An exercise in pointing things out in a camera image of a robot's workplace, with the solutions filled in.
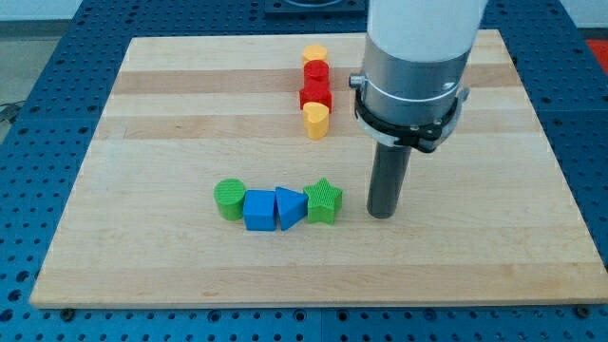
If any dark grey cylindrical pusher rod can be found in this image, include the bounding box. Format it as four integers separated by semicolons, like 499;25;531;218
367;142;411;219

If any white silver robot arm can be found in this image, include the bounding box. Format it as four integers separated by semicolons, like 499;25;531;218
349;0;487;219

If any green star block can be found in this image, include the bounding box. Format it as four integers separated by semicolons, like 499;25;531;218
303;178;343;225

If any red star block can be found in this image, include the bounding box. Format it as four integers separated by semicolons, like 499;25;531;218
299;81;333;112

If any yellow heart block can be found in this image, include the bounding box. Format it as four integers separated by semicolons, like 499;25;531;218
302;102;330;140

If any blue triangle block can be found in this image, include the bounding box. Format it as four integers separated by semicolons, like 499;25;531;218
275;187;308;231

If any red cylinder block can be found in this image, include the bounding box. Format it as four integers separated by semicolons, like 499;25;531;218
303;60;330;82

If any yellow cylinder block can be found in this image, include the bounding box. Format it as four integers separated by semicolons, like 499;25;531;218
301;44;329;66

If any blue cube block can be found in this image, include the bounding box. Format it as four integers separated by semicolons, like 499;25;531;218
243;189;276;232

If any wooden board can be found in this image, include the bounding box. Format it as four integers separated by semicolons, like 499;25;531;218
30;29;607;309

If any green cylinder block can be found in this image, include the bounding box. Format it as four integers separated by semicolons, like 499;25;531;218
214;179;246;221

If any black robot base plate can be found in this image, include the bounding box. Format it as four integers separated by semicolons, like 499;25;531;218
262;0;367;14

